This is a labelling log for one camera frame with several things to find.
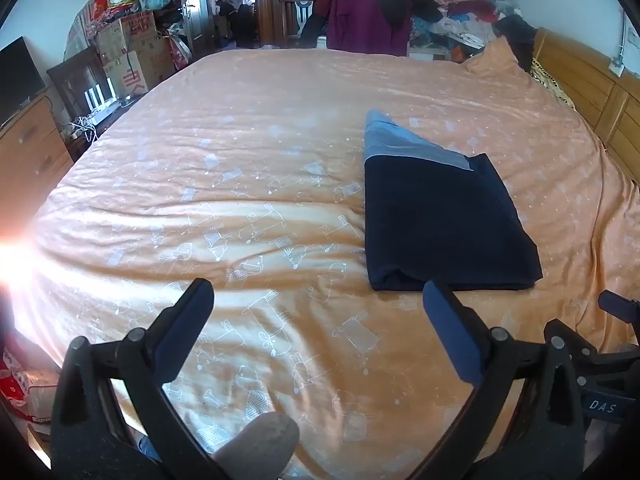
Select white router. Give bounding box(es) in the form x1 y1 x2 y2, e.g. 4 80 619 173
81 85 117 113

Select wooden chair back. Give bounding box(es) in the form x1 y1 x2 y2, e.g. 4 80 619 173
276 0 322 47

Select wooden door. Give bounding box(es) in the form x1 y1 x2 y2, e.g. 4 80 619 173
177 0 212 58

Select maroon jacket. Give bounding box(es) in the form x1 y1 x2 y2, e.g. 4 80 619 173
300 0 414 57

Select navy shorts with blue waistband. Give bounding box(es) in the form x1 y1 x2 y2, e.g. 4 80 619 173
363 109 544 293

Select orange pillow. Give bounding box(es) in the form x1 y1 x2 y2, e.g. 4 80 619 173
465 37 532 79

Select large cardboard box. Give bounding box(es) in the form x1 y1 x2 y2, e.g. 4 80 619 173
101 49 175 99

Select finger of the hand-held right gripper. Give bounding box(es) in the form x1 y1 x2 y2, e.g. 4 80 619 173
597 289 640 347

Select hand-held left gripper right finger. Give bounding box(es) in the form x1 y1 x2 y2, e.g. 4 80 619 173
410 280 587 480

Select grey rounded object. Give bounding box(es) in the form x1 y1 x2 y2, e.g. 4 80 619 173
211 411 301 480

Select wooden headboard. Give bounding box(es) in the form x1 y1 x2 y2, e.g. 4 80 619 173
530 27 640 183

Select wooden dresser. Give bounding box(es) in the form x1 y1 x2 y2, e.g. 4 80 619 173
0 87 76 235

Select dark wooden cabinet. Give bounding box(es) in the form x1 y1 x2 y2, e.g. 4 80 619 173
46 47 123 133

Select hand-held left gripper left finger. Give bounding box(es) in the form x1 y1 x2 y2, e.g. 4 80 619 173
50 277 231 480

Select small cardboard box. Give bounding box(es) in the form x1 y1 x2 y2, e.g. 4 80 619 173
94 11 159 64

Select pile of mixed clothes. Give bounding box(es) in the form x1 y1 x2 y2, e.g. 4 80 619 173
410 0 540 64

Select bed with orange printed sheet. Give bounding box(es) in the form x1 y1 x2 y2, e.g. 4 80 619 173
10 47 640 480

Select black garment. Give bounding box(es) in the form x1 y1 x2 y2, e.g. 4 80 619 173
379 0 443 28

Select black television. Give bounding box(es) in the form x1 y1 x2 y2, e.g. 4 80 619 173
0 36 47 127

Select red and white package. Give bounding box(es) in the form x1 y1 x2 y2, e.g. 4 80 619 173
0 344 57 426

